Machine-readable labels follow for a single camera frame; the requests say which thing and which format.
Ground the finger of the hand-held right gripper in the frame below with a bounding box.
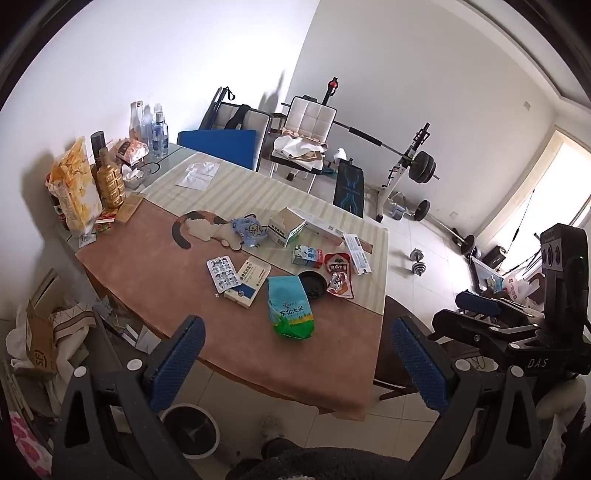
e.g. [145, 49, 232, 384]
[455, 290, 546, 324]
[431, 308, 546, 357]

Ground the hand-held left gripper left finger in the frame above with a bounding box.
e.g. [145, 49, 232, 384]
[51, 315, 207, 480]

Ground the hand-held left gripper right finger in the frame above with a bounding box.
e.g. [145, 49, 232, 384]
[392, 315, 543, 480]

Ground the black trash bin white rim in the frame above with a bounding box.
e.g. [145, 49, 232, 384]
[160, 403, 221, 459]

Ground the white blue medicine box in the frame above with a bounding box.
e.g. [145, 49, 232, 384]
[223, 257, 272, 308]

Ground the white green medicine box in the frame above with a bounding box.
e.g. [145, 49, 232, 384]
[268, 207, 308, 248]

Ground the person's right forearm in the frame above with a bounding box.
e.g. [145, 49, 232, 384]
[538, 376, 591, 480]

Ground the dark wooden chair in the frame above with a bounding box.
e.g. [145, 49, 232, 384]
[373, 295, 472, 401]

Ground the white plastic bag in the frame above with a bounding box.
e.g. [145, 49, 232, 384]
[505, 272, 546, 305]

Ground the black bag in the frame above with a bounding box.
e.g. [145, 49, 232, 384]
[480, 247, 509, 273]

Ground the chrome dumbbell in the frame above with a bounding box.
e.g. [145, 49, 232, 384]
[409, 249, 437, 277]

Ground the curl bar with plates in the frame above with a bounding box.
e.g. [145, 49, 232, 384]
[406, 200, 476, 256]

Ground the printed blister pack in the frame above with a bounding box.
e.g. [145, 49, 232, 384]
[206, 256, 242, 293]

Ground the pale crumpled cloth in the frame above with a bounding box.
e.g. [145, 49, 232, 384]
[51, 305, 99, 365]

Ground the blue green rice bag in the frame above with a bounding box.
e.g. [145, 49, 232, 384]
[267, 275, 317, 341]

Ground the red snack packet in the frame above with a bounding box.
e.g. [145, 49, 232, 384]
[323, 252, 356, 301]

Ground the white blue sachet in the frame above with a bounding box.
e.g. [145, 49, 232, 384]
[342, 233, 373, 276]

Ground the black round dish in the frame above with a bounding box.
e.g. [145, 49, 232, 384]
[298, 271, 331, 301]

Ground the blue cat print wrapper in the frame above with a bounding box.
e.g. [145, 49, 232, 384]
[229, 213, 269, 250]

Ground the person's dark fleece clothing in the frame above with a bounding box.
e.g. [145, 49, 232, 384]
[226, 436, 411, 480]

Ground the cardboard box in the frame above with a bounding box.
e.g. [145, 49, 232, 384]
[6, 300, 58, 376]

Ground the barbell with black plates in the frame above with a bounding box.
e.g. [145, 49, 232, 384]
[332, 121, 440, 184]

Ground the white barbell rack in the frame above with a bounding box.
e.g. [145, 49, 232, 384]
[376, 124, 432, 223]

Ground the small blue milk carton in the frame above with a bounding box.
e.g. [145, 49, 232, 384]
[291, 244, 324, 267]

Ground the flat brown box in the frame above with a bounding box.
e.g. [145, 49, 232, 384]
[115, 191, 146, 224]

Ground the long white carton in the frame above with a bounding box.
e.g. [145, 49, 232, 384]
[288, 206, 345, 241]

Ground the pink floral cloth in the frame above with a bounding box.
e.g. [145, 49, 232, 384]
[7, 411, 54, 478]

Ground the clear plastic sheet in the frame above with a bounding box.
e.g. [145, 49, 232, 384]
[175, 161, 221, 190]

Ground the crumpled white tissue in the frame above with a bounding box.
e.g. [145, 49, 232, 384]
[121, 165, 153, 188]

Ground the golden liquor bottle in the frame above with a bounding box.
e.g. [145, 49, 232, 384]
[91, 148, 127, 209]

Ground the yellow snack bag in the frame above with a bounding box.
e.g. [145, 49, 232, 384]
[45, 137, 103, 232]

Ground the tissue pack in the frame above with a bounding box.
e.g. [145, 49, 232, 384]
[113, 137, 151, 162]

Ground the blue chair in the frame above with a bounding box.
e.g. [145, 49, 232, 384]
[177, 129, 257, 172]

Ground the clear blue spray bottle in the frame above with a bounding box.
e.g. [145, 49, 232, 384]
[151, 104, 170, 158]

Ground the dark bottle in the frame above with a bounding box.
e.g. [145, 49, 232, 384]
[90, 131, 108, 167]

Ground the beige cloth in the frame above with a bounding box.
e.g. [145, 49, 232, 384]
[272, 131, 329, 161]

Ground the clear glass bottle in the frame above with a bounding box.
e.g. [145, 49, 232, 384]
[128, 102, 144, 141]

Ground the white padded chair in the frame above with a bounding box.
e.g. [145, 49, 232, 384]
[210, 102, 271, 160]
[269, 95, 335, 195]

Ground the black folded frame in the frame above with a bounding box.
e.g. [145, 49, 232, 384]
[199, 86, 236, 131]

